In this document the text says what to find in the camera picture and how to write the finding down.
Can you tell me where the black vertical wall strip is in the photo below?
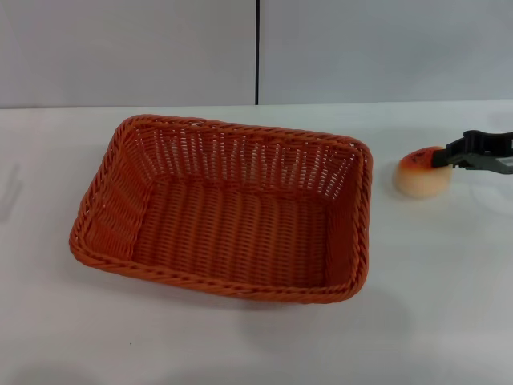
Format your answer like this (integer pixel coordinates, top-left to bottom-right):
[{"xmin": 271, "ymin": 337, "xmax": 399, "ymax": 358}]
[{"xmin": 253, "ymin": 0, "xmax": 261, "ymax": 107}]

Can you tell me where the round toasted bread bun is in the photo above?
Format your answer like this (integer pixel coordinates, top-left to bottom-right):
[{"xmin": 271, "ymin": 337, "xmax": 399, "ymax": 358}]
[{"xmin": 394, "ymin": 147, "xmax": 454, "ymax": 201}]

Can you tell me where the orange woven plastic basket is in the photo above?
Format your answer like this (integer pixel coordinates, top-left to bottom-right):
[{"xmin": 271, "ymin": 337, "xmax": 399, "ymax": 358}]
[{"xmin": 67, "ymin": 114, "xmax": 377, "ymax": 309}]

